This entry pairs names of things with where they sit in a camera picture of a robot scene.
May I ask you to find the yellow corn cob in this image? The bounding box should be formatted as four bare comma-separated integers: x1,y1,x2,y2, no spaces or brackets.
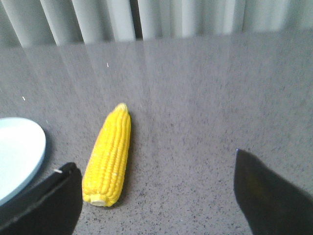
82,103,131,207

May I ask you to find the white pleated curtain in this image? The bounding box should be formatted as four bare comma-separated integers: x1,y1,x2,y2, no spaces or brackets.
0,0,313,47

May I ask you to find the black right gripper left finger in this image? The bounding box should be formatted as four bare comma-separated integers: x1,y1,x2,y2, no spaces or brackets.
0,163,82,235

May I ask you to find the light blue round plate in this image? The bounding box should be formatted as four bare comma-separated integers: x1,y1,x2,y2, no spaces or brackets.
0,117,46,205

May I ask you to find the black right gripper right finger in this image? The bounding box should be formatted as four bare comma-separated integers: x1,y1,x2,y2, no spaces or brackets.
234,149,313,235

